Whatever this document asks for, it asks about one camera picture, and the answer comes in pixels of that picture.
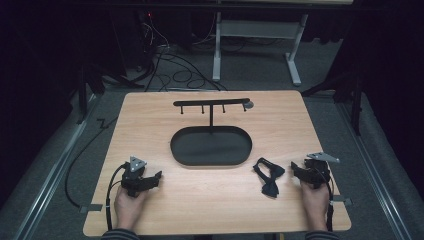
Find white desk frame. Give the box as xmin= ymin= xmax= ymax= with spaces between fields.
xmin=211 ymin=11 xmax=310 ymax=87

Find tangle of black floor cables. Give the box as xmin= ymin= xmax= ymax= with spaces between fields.
xmin=141 ymin=12 xmax=229 ymax=93

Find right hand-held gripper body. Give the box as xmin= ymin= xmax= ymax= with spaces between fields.
xmin=302 ymin=151 xmax=341 ymax=190

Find black hook rack with tray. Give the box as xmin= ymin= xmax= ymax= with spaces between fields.
xmin=169 ymin=97 xmax=255 ymax=167

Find black metal stand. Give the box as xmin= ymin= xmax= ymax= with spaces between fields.
xmin=301 ymin=71 xmax=365 ymax=136
xmin=75 ymin=63 xmax=145 ymax=125

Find black bow tie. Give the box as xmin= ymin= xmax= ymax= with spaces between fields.
xmin=252 ymin=156 xmax=286 ymax=199

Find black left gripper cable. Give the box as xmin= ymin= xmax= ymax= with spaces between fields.
xmin=105 ymin=162 xmax=130 ymax=232

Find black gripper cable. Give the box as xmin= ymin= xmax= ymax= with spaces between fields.
xmin=313 ymin=166 xmax=336 ymax=233
xmin=105 ymin=162 xmax=130 ymax=232

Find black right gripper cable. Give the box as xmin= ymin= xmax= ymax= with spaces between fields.
xmin=313 ymin=166 xmax=336 ymax=233

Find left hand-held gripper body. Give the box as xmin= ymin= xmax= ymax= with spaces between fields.
xmin=120 ymin=155 xmax=152 ymax=198

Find person's right hand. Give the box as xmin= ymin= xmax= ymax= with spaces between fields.
xmin=300 ymin=181 xmax=331 ymax=232

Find metal floor rail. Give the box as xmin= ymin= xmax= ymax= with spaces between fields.
xmin=335 ymin=101 xmax=415 ymax=240
xmin=12 ymin=93 xmax=98 ymax=240

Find black floor cable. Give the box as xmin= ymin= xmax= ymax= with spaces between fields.
xmin=64 ymin=115 xmax=118 ymax=209

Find person's left hand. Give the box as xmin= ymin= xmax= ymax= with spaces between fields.
xmin=113 ymin=186 xmax=151 ymax=232

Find grey tape strip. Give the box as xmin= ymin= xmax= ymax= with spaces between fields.
xmin=78 ymin=203 xmax=104 ymax=214
xmin=329 ymin=195 xmax=353 ymax=206

